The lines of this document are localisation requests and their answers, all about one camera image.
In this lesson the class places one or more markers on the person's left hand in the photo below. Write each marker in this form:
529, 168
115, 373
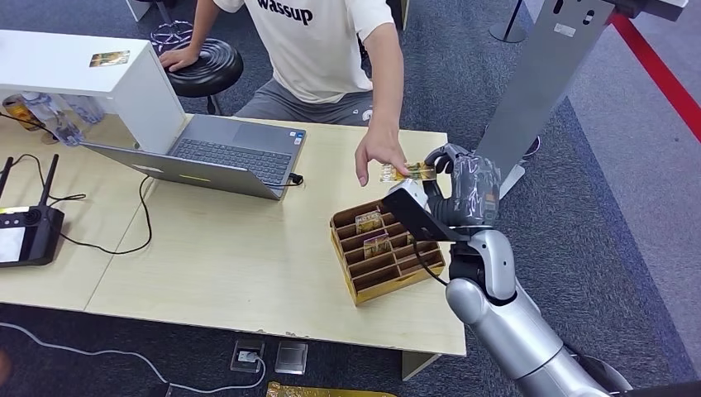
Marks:
380, 148

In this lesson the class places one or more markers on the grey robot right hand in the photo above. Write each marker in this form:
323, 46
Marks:
471, 186

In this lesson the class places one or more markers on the person's right hand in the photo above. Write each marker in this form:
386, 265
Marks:
178, 57

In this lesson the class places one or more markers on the person's left forearm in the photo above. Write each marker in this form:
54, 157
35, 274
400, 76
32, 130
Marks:
386, 82

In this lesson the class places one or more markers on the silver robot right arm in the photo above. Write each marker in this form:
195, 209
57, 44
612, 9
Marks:
509, 329

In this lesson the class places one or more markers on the person's right forearm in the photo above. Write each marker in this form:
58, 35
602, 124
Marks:
201, 24

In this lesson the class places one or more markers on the card sticker on shelf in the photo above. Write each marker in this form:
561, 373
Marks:
109, 59

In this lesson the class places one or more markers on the person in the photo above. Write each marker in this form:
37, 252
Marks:
312, 52

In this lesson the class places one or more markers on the wooden slotted card holder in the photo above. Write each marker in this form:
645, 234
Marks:
378, 274

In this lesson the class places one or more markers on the chrome stool base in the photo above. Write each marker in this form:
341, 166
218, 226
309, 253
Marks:
170, 34

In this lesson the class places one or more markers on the black round stool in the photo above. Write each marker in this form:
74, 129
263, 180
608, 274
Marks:
214, 71

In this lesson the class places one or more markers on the grey laptop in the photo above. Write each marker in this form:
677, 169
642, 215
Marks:
235, 145

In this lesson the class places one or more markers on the clear plastic bottle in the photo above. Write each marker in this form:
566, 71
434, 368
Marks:
52, 118
85, 108

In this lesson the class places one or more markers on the white desk shelf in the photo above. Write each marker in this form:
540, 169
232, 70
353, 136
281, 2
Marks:
60, 63

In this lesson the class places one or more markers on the grey kiosk stand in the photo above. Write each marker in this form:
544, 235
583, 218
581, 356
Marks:
539, 77

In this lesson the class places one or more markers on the black stanchion base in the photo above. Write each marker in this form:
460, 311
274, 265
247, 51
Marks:
508, 34

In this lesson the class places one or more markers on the yellow drink can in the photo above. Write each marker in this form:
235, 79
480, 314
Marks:
19, 112

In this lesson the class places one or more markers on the wooden table leg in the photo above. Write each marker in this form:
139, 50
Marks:
416, 364

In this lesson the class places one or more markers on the red barrier belt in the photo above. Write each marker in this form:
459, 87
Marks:
657, 71

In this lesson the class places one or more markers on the metal floor plate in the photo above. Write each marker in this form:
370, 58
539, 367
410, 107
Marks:
291, 358

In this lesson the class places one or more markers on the black controller with antennas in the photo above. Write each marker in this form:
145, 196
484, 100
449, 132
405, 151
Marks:
30, 235

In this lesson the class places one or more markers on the round metal base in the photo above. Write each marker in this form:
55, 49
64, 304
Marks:
610, 375

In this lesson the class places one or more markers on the floor socket with plug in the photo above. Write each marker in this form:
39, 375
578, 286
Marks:
247, 356

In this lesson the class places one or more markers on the gold foil sheet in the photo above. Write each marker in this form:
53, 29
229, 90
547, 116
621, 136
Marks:
317, 391

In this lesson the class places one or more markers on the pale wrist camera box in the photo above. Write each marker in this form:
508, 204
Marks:
408, 192

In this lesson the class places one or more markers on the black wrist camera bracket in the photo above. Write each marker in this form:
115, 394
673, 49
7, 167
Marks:
419, 222

